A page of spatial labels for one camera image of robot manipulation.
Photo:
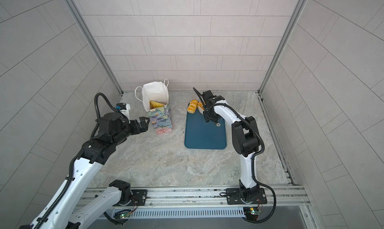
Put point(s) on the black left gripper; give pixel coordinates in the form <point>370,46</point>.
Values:
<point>144,127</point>

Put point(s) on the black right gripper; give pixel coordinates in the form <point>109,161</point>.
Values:
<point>207,117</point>

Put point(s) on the round fake bun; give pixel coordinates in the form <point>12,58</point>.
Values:
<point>200,107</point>

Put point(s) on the yellow striped fake croissant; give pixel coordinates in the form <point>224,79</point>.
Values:
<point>154,104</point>

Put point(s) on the floral paper bag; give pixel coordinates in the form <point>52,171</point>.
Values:
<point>160,118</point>

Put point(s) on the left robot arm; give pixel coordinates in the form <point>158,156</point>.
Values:
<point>114,129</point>

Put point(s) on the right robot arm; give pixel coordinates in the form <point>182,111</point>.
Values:
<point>245,139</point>

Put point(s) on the fake croissant top left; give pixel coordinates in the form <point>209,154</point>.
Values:
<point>192,106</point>

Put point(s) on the teal tray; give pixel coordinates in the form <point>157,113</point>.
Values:
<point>200,134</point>

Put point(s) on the left circuit board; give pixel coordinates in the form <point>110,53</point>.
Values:
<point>123,215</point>

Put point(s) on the circuit board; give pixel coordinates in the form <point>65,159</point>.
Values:
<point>123,215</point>
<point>252,214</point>

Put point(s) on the right circuit board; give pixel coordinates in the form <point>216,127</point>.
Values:
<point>252,214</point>

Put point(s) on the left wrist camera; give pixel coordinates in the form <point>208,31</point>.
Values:
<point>123,108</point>

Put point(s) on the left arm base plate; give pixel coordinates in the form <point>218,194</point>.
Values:
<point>137,198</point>

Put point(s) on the left corner aluminium post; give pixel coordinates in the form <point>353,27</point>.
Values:
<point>92,42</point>

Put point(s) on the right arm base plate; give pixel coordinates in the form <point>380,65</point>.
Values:
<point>235,196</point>

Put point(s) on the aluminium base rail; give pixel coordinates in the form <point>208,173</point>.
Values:
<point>206,197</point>

